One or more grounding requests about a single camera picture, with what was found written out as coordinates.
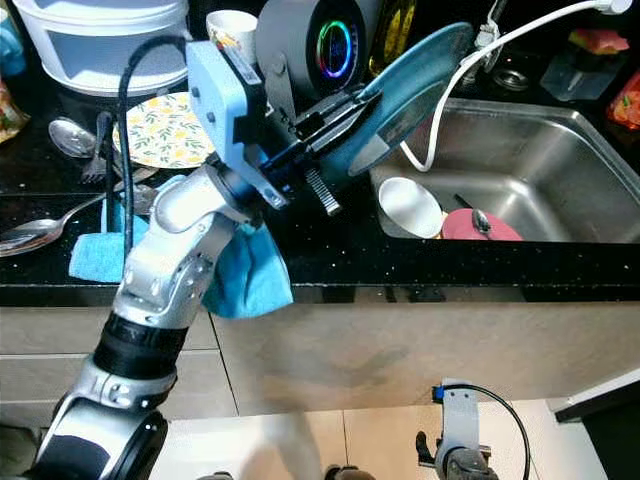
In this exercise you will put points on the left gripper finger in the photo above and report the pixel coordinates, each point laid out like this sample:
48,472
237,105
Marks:
332,143
332,110

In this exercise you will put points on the teal plate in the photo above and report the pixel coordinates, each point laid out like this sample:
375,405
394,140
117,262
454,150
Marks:
420,85

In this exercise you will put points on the blue cloth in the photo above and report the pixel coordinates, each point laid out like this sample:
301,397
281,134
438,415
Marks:
100,255

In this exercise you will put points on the large metal spoon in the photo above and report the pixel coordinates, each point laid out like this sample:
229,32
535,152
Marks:
32,237

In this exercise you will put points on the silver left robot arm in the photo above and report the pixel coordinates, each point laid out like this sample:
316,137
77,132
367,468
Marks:
160,270

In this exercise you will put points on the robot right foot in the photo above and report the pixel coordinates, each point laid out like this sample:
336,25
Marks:
343,474

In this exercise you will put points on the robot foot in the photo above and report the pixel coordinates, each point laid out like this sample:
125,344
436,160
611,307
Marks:
343,474
215,476

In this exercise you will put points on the dark oil bottle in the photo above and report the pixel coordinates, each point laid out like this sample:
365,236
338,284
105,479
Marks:
395,35

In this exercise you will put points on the white cup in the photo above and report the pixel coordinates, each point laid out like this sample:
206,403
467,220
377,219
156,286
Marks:
410,207

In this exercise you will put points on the beige drawer cabinet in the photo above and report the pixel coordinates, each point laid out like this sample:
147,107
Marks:
410,350

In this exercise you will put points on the small printed white mug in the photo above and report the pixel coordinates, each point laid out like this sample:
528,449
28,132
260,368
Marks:
232,28

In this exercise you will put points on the short metal spoon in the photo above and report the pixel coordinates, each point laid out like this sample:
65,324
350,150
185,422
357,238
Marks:
480,222

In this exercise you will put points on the metal faucet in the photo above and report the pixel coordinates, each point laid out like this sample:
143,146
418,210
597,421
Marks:
490,30

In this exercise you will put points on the black furniture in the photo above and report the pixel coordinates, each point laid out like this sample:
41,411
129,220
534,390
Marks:
610,430

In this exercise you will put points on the metal fork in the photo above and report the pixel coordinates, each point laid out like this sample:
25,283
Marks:
97,168

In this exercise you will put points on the pink bowl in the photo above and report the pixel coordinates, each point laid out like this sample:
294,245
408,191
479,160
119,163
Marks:
505,228

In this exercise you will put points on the steel sink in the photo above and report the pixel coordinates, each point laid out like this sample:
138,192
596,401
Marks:
540,170

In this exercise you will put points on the white stacked container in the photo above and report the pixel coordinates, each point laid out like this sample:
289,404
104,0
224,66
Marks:
100,45

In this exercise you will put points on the green woven sack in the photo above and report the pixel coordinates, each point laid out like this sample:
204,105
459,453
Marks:
12,455

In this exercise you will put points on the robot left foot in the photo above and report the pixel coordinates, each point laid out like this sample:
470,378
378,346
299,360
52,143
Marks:
215,476

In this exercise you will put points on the clear sponge holder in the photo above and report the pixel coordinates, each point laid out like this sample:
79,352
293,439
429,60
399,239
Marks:
575,75

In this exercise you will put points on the blue mug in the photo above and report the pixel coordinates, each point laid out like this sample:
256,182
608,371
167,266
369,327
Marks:
10,45

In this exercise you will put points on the pink green sponge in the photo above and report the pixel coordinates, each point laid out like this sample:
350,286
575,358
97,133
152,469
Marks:
600,40

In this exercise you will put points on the red packet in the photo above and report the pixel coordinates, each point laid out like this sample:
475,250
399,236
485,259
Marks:
625,100

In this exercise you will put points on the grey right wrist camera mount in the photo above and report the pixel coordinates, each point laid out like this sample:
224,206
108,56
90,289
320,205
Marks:
460,425

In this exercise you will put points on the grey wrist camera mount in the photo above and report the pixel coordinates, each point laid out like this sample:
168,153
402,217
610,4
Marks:
225,95
460,425

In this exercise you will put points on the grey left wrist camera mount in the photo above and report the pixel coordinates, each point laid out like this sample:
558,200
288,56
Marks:
225,95

